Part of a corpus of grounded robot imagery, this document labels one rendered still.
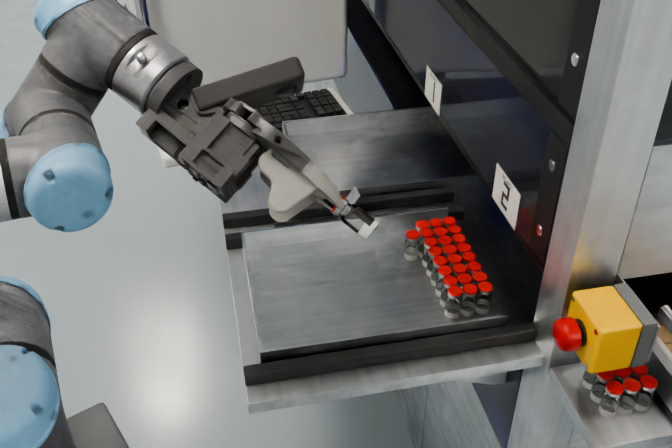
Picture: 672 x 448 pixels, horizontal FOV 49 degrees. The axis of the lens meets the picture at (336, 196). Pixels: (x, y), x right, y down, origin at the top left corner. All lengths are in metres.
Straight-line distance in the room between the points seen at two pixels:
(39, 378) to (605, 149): 0.66
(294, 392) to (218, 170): 0.37
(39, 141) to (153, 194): 2.24
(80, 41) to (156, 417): 1.49
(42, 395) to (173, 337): 1.48
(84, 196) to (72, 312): 1.82
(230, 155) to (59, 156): 0.16
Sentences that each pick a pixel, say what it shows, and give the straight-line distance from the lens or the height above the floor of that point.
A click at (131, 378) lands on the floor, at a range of 2.25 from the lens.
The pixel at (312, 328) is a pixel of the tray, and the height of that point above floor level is 0.88.
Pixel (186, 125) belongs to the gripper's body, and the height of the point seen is 1.27.
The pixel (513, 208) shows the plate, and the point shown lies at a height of 1.02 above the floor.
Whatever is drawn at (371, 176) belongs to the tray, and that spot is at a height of 0.88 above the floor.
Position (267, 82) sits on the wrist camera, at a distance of 0.76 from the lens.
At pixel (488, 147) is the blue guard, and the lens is 1.14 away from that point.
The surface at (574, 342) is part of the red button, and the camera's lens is 0.92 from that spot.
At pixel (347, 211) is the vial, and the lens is 0.73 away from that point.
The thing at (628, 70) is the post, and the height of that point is 1.31.
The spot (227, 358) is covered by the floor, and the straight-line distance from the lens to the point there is 2.25.
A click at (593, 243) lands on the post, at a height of 1.08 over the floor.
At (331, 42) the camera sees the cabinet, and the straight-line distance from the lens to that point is 1.84.
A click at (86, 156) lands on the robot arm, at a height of 1.29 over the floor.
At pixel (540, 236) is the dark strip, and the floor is 1.03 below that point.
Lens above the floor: 1.63
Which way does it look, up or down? 35 degrees down
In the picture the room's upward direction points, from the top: straight up
